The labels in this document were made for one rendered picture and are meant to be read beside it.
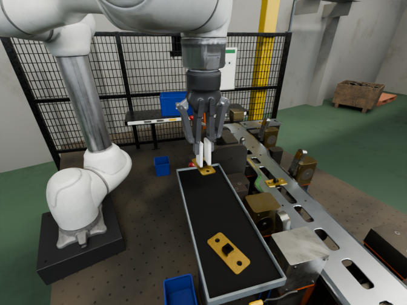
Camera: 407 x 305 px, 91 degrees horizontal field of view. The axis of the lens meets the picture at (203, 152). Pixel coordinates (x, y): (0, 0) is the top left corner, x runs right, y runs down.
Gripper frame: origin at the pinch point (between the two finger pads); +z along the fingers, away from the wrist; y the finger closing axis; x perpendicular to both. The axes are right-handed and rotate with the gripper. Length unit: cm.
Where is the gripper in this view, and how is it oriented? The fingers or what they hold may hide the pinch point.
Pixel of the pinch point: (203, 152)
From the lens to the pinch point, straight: 52.6
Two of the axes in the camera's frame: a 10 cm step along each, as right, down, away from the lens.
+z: 0.0, 8.7, 5.0
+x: -4.0, -4.6, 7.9
